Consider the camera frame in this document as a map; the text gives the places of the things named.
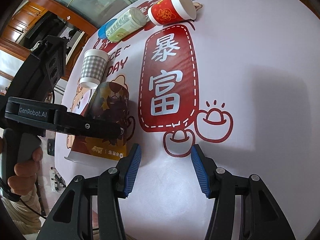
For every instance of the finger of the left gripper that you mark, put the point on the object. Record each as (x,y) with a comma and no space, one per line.
(86,127)

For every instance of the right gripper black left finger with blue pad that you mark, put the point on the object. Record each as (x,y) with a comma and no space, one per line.
(72,215)

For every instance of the dark patterned paper cup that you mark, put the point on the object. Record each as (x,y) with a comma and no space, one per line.
(107,104)

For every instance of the cream sleeve forearm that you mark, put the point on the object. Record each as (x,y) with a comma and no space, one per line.
(26,220)

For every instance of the grey checked paper cup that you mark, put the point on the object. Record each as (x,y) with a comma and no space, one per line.
(93,68)

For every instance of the blue plastic cup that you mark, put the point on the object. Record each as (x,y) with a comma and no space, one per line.
(102,30)

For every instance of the green white paper cup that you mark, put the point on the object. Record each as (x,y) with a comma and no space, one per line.
(127,23)

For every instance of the red paper cup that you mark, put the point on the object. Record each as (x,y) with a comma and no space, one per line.
(167,12)

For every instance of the person's left hand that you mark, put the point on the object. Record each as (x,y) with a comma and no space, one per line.
(22,182)

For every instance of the wooden kitchen cabinets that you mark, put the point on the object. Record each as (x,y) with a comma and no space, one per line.
(25,17)

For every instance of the pink printed tablecloth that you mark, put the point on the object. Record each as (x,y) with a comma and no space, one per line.
(242,81)

